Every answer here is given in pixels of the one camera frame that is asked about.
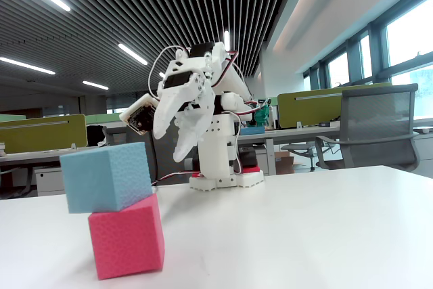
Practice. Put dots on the green plastic gadget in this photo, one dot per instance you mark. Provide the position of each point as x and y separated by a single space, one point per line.
262 115

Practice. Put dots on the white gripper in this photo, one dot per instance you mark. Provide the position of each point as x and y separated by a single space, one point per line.
169 97

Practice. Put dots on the light grey swivel chair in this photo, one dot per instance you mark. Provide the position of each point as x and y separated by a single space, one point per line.
300 149

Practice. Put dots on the brown cardboard box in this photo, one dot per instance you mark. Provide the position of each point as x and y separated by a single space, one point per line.
285 163

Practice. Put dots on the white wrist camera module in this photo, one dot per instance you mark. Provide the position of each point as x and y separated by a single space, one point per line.
140 116

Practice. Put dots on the dark grey office chair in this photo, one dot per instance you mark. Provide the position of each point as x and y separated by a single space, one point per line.
167 167

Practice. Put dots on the white drawer cabinet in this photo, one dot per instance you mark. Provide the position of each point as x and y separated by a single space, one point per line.
50 182

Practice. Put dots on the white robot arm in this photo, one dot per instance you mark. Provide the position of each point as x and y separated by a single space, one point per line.
216 147

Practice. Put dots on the red foam cube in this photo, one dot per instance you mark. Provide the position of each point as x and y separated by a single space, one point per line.
126 241

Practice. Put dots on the black bag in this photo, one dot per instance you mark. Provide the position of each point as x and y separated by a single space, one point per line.
94 135

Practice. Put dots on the green desk partition panel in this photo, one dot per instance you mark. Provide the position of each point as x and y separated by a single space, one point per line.
311 113
40 135

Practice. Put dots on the blue flat box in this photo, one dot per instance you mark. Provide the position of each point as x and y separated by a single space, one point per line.
252 130

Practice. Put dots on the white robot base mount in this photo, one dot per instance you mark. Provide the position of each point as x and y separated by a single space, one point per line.
249 179

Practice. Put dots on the grey mesh office chair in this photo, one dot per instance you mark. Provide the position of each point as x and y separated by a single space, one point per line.
375 113

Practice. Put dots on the white office desk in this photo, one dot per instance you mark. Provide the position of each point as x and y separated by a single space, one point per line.
291 132
34 156

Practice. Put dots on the blue foam cube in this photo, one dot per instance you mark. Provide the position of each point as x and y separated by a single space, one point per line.
101 177

